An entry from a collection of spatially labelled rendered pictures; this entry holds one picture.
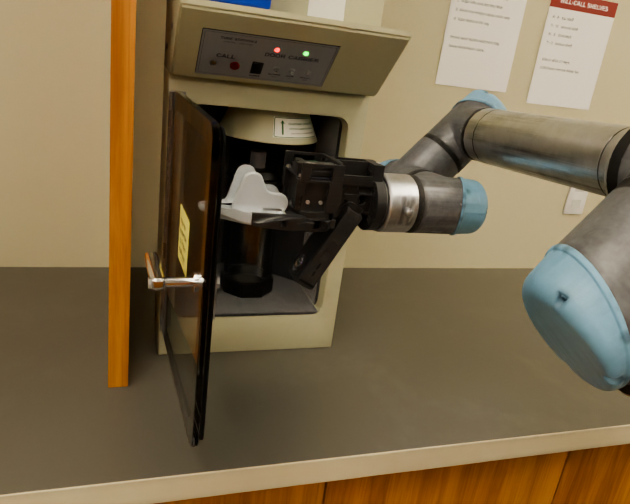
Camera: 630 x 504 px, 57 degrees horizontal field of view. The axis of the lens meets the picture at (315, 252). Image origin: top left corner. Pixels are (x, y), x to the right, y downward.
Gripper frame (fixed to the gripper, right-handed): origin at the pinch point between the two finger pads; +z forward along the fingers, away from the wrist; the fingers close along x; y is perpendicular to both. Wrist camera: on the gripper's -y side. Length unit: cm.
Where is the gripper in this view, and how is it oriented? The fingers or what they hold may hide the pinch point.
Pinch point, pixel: (215, 212)
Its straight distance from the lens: 67.5
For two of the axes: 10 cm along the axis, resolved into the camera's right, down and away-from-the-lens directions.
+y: 1.4, -9.3, -3.3
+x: 3.3, 3.6, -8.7
